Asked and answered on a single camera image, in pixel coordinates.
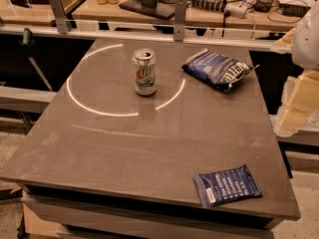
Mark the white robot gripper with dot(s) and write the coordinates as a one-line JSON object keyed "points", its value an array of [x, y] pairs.
{"points": [[307, 40]]}

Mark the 7up soda can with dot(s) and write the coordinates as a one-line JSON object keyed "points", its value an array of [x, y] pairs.
{"points": [[144, 61]]}

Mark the blue rxbar blueberry wrapper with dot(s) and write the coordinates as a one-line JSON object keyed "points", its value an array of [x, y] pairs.
{"points": [[225, 186]]}

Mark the black device on desk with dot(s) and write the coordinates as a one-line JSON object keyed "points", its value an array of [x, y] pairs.
{"points": [[293, 10]]}

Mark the blue chip bag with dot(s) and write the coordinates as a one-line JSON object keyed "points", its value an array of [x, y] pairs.
{"points": [[218, 71]]}

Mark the power strip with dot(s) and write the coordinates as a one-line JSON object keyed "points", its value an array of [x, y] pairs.
{"points": [[220, 6]]}

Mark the black monitor stand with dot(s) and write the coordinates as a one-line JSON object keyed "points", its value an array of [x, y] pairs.
{"points": [[152, 8]]}

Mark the middle metal bracket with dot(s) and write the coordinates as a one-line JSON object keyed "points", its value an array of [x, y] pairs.
{"points": [[179, 20]]}

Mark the metal bracket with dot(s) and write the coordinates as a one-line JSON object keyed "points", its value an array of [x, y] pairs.
{"points": [[179, 20], [62, 23]]}

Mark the left metal bracket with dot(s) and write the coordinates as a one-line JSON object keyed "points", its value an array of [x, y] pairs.
{"points": [[62, 23]]}

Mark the green handled tool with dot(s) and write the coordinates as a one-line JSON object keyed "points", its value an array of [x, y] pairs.
{"points": [[26, 44]]}

